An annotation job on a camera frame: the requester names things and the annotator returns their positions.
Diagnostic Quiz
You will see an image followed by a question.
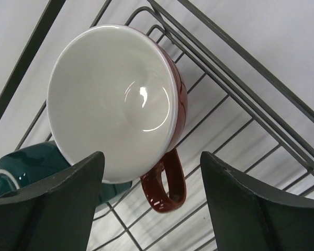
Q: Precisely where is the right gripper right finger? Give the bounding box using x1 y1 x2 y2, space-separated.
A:
200 152 314 250

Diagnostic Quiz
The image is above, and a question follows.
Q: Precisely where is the wire dish rack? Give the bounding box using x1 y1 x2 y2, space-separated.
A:
0 1 314 250

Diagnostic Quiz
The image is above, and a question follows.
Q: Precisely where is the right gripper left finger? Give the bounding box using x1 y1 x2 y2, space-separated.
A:
0 152 105 250

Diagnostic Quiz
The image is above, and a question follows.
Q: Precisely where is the red cup white inside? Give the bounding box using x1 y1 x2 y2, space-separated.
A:
46 24 188 213

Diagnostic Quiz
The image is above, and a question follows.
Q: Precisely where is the dark green mug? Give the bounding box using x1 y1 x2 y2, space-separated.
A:
0 140 133 207

